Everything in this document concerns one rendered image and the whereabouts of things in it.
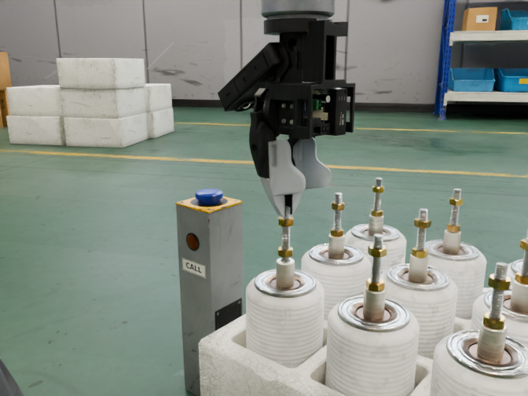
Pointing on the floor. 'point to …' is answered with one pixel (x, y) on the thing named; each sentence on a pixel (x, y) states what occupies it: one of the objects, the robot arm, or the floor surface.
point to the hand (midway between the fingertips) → (282, 203)
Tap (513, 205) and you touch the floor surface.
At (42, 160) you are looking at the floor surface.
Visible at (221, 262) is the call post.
